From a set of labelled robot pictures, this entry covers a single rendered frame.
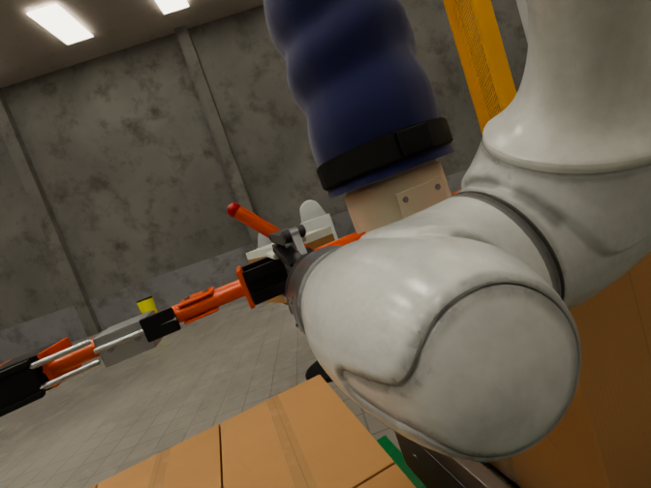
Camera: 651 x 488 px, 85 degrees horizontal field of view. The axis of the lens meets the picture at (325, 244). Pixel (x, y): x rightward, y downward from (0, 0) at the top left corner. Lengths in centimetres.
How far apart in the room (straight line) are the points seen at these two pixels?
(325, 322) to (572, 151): 16
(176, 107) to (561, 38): 1049
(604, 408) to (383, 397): 47
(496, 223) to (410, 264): 7
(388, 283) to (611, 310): 46
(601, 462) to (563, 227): 44
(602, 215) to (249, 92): 1020
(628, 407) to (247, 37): 1068
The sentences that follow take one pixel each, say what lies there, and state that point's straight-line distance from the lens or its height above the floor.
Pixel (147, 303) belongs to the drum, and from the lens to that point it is 898.
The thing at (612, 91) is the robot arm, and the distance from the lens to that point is 24.
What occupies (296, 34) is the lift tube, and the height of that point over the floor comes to 139.
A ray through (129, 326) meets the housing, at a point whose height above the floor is 108.
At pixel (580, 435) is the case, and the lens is 63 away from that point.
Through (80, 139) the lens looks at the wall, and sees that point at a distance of 1141.
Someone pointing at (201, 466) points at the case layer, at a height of 54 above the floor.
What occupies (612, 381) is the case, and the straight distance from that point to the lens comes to 61.
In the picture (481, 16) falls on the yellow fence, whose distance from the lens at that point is 147.
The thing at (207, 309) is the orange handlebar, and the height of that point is 106.
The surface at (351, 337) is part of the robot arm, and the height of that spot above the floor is 108.
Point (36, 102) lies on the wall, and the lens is 1215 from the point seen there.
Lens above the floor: 114
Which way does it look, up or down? 5 degrees down
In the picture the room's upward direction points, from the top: 19 degrees counter-clockwise
